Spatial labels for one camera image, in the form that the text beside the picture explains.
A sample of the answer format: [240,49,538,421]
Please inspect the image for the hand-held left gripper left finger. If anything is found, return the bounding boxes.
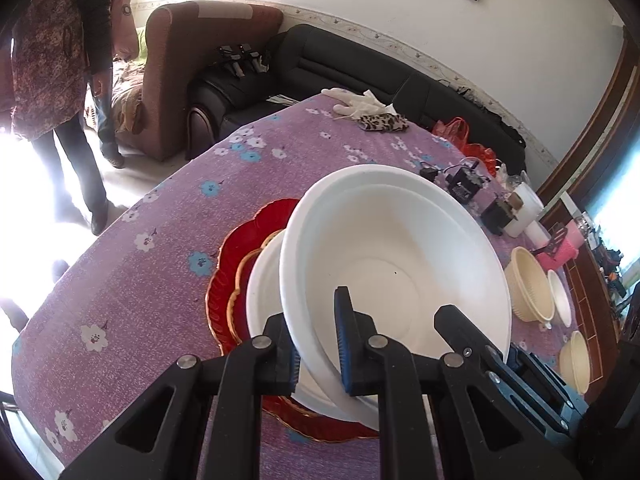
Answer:
[59,312,303,480]

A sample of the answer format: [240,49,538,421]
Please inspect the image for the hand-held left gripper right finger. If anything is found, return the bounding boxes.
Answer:
[332,286,583,480]

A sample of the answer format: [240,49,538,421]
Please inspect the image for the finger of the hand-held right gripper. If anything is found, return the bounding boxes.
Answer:
[433,304,511,376]

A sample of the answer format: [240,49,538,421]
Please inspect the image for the cream bowl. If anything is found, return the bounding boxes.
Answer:
[502,246,556,331]
[558,330,592,395]

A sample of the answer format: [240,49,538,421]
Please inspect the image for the shallow white bowl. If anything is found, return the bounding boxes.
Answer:
[546,269,573,326]

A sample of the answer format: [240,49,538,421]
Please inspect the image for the large white bowl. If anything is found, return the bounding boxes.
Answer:
[278,164,513,423]

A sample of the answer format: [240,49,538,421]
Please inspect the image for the red plate with gold rim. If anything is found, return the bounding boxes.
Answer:
[206,197,381,445]

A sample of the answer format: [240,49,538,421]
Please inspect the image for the pink thermos with knitted sleeve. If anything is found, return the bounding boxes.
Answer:
[535,222,583,272]

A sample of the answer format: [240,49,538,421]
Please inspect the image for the white plastic jar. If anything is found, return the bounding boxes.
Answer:
[502,182,546,238]

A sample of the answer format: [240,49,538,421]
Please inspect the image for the purple floral tablecloth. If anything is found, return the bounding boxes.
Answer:
[10,92,621,480]

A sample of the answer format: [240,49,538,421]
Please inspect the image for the red plastic bag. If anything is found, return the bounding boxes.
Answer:
[431,116,501,173]

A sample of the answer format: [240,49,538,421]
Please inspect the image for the leopard print pouch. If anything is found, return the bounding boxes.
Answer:
[359,112,408,133]

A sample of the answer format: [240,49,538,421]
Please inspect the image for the white cloth gloves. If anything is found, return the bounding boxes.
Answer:
[320,87,398,118]

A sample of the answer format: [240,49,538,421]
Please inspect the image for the black sofa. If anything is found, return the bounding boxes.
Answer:
[187,22,528,176]

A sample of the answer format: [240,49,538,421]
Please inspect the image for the black hand tools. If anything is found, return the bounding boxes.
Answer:
[217,44,271,78]

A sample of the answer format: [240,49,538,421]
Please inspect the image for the brown armchair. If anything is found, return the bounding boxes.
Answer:
[111,1,285,163]

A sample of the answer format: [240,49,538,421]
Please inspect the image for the patterned blanket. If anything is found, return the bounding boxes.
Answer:
[82,25,151,151]

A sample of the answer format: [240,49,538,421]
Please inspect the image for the wooden door frame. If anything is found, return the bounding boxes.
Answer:
[535,25,640,206]

